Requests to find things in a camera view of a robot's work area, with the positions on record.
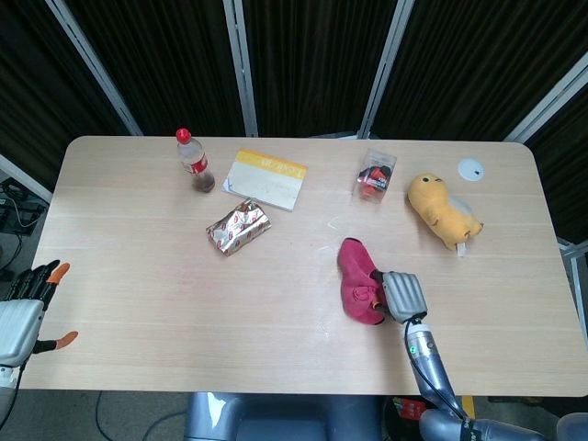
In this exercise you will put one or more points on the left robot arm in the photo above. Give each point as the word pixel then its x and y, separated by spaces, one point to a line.
pixel 7 395

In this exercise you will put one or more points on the plastic cola bottle red cap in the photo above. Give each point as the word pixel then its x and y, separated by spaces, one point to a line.
pixel 195 163

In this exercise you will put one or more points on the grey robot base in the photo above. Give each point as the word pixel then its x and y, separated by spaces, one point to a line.
pixel 282 417

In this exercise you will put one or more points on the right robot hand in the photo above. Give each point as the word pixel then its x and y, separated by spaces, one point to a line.
pixel 404 296

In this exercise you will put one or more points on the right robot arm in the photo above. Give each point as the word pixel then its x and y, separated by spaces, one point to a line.
pixel 441 390

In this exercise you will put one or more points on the yellow white notepad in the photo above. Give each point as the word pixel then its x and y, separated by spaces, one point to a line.
pixel 265 179

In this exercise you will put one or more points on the clear plastic box red item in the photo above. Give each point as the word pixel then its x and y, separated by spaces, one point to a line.
pixel 374 177

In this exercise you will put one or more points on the black waste bin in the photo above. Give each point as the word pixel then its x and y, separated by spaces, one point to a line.
pixel 404 413

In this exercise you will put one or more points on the pink cloth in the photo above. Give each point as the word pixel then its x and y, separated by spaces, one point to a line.
pixel 360 282

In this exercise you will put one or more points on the white folding screen frame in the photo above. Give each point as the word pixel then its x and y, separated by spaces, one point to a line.
pixel 248 69

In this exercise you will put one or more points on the silver foil snack packet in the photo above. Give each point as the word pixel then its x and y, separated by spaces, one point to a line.
pixel 239 227

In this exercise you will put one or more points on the yellow plush toy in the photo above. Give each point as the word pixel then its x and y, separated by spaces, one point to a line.
pixel 443 206

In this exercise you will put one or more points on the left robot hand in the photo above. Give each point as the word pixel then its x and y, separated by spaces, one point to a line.
pixel 20 317

